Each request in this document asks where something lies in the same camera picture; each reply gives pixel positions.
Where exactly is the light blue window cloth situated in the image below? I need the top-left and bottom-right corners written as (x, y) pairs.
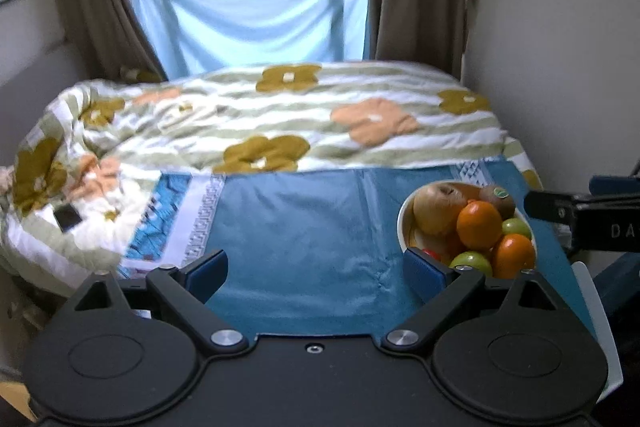
top-left (125, 0), bottom-right (373, 80)

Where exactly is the large green apple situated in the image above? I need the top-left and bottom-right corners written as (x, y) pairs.
top-left (449, 250), bottom-right (495, 278)

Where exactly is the floral pillow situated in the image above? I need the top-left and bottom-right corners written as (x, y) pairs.
top-left (119, 66), bottom-right (166, 84)

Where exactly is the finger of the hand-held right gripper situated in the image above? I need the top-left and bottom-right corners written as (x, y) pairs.
top-left (589, 176), bottom-right (640, 196)
top-left (524, 189), bottom-right (581, 224)

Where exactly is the blue patterned bedspread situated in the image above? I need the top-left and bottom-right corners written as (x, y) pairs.
top-left (120, 157), bottom-right (577, 339)

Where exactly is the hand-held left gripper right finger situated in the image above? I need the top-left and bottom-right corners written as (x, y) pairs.
top-left (382, 247), bottom-right (555, 354)

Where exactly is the orange mandarin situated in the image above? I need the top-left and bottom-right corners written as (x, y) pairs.
top-left (491, 233), bottom-right (537, 279)

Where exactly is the kiwi with green sticker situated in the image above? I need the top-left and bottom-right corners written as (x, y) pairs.
top-left (479, 184), bottom-right (517, 220)

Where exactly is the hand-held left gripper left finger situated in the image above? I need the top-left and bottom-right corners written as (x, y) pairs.
top-left (75, 249), bottom-right (249, 354)

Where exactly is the cream bowl with duck print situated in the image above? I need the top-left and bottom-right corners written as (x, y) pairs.
top-left (397, 181), bottom-right (539, 280)

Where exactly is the floral striped quilt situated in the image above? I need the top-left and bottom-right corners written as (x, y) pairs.
top-left (0, 62), bottom-right (544, 289)

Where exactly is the orange with green stem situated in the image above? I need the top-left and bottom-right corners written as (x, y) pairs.
top-left (456, 201), bottom-right (503, 251)

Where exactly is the wrinkled brown apple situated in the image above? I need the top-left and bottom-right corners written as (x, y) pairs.
top-left (413, 184), bottom-right (471, 237)

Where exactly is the black phone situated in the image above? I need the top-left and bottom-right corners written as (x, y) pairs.
top-left (52, 204), bottom-right (84, 232)

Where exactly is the small green apple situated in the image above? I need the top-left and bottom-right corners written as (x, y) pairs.
top-left (501, 218), bottom-right (532, 240)

